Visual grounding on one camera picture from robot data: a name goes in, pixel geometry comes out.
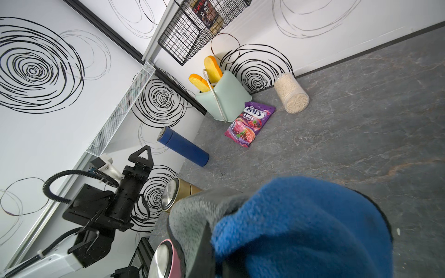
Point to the pink thermos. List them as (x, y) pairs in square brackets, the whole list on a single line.
[(165, 262)]

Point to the dark spice bottle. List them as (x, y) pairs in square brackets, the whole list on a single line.
[(208, 15)]

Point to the blue and grey cloth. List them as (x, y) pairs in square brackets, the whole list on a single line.
[(292, 227)]

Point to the rear yellow toast slice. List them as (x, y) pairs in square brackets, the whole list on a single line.
[(213, 70)]

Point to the clear jar of oats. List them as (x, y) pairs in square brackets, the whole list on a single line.
[(293, 97)]

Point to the yellow toast slice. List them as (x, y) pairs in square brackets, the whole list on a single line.
[(213, 70), (199, 82)]

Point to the gold thermos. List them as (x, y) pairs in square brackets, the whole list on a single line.
[(177, 189)]

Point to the white mesh wall shelf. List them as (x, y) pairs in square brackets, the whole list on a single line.
[(107, 132)]

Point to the black wire basket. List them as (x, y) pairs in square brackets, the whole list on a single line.
[(186, 35)]

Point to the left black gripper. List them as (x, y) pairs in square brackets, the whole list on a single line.
[(130, 187)]

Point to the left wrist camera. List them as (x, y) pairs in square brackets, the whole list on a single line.
[(104, 164)]

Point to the front yellow toast slice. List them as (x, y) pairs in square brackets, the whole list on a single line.
[(199, 82)]

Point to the purple candy bag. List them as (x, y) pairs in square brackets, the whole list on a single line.
[(248, 124)]

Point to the blue thermos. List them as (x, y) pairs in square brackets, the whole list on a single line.
[(174, 141)]

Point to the mint green toaster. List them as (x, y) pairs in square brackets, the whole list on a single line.
[(227, 99)]

